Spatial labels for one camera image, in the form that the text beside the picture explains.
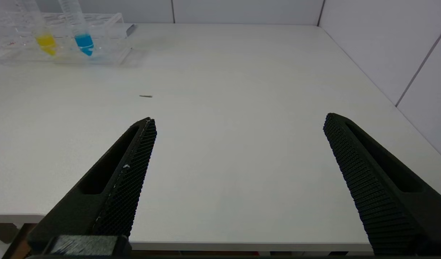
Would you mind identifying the clear acrylic test tube rack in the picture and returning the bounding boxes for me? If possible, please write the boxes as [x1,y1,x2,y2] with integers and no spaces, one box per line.
[0,12,131,66]

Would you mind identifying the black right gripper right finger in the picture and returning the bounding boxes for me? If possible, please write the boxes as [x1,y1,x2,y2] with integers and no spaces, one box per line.
[323,113,441,256]

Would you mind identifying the test tube with yellow pigment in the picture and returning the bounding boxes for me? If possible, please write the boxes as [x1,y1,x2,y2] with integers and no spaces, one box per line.
[17,0,58,56]

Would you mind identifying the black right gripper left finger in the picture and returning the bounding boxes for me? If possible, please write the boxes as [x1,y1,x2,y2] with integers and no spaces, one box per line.
[26,117,158,253]

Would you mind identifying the test tube with blue pigment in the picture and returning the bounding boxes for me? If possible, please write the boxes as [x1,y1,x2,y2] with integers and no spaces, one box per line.
[58,0,95,57]

